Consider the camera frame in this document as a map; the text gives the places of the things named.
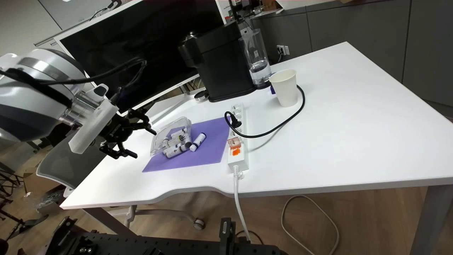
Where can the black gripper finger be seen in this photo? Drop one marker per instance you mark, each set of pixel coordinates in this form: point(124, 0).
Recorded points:
point(141, 120)
point(117, 150)

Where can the white wall socket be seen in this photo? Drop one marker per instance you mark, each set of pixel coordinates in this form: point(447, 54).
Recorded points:
point(283, 49)

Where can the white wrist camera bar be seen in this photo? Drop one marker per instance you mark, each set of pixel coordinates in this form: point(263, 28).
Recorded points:
point(93, 126)

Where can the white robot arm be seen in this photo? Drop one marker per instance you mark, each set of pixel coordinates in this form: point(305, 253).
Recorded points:
point(28, 93)

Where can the white paper cup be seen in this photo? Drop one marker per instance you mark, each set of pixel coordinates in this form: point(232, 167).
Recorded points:
point(284, 89)

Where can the white vial in pack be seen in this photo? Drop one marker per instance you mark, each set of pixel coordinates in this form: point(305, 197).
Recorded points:
point(168, 151)
point(181, 146)

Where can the loose white dark-capped vial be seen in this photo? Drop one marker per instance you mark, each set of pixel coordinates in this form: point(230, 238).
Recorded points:
point(198, 141)

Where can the clear plastic bottle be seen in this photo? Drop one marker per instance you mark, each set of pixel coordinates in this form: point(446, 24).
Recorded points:
point(256, 51)

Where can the purple paper mat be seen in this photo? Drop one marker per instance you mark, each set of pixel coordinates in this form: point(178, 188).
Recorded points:
point(212, 141)

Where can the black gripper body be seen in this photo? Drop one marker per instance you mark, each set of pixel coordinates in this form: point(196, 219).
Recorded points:
point(121, 130)

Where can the grey office chair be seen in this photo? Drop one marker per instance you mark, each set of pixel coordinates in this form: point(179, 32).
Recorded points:
point(65, 163)

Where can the white power strip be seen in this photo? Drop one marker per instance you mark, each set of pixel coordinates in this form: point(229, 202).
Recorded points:
point(236, 146)

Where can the black box speaker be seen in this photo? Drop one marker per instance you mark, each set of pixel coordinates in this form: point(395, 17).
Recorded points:
point(221, 61)

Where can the black perforated board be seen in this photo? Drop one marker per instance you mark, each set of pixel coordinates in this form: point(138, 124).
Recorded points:
point(141, 245)

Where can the white-framed curved monitor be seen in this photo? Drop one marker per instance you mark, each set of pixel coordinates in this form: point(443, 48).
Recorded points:
point(136, 37)

